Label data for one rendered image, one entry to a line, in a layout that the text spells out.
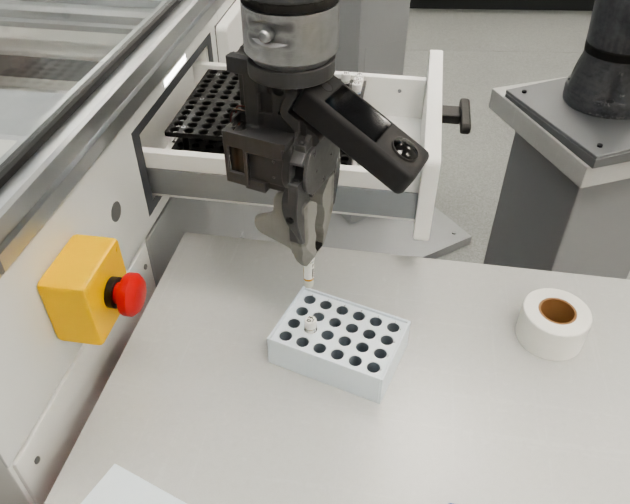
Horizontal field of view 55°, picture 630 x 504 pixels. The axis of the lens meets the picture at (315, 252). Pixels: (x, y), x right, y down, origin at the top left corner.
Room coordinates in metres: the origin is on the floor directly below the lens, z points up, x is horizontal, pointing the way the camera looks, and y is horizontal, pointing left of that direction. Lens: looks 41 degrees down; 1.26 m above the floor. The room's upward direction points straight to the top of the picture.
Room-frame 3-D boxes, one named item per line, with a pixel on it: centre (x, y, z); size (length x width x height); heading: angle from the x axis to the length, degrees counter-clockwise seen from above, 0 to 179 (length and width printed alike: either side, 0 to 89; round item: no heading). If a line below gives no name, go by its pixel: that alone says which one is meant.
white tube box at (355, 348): (0.42, -0.03, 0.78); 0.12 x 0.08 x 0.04; 65
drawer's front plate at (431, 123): (0.68, -0.14, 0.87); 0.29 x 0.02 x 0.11; 171
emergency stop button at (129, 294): (0.39, 0.17, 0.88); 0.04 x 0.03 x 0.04; 171
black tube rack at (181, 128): (0.71, 0.05, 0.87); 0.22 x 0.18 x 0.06; 81
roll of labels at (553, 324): (0.44, -0.25, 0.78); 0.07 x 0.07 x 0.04
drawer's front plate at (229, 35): (1.04, 0.11, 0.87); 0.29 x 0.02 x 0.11; 171
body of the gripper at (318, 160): (0.48, 0.03, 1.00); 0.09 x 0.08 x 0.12; 65
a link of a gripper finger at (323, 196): (0.49, 0.01, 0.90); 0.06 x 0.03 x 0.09; 65
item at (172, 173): (0.71, 0.06, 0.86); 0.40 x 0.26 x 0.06; 81
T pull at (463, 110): (0.67, -0.17, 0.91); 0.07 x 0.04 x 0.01; 171
